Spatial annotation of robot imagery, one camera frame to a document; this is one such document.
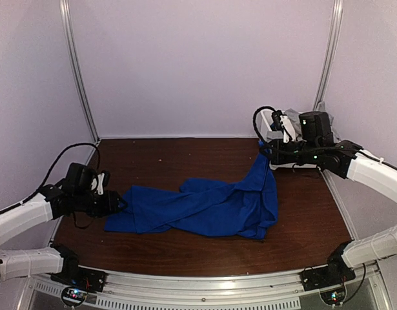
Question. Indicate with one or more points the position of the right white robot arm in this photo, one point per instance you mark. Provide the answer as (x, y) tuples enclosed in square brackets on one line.
[(364, 185)]

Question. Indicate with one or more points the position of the right aluminium frame post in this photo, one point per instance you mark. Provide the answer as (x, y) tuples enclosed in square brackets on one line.
[(332, 44)]

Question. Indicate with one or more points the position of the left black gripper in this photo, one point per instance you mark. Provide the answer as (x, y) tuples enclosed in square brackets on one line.
[(110, 205)]

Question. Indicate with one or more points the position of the aluminium frame post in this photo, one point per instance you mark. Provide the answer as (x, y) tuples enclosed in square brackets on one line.
[(64, 6), (332, 44)]

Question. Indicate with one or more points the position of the aluminium front rail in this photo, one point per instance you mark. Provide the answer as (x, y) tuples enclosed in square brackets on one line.
[(282, 290)]

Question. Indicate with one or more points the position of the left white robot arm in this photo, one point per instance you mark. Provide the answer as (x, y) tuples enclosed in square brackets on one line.
[(47, 204)]

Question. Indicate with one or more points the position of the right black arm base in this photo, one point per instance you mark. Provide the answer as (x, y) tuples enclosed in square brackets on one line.
[(336, 272)]

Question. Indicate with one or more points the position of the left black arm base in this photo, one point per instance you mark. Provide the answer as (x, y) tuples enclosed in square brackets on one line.
[(75, 277)]

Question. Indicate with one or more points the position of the grey garment pile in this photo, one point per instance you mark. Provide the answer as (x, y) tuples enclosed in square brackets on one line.
[(265, 124)]

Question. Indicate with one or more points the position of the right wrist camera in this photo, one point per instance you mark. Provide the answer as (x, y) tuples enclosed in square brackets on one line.
[(282, 123)]

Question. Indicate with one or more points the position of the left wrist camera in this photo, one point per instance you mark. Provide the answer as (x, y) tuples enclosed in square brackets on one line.
[(81, 179)]

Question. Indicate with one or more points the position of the blue t-shirt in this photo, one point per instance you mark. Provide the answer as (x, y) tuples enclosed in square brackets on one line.
[(207, 207)]

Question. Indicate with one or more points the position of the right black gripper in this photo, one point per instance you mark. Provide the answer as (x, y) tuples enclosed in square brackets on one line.
[(277, 157)]

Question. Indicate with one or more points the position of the left aluminium frame post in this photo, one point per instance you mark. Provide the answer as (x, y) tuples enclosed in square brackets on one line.
[(64, 6)]

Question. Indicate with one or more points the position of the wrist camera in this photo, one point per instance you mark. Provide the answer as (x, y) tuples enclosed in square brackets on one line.
[(282, 123), (81, 179)]

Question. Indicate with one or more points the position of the white plastic laundry bin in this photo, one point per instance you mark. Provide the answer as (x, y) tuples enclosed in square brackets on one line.
[(317, 142)]

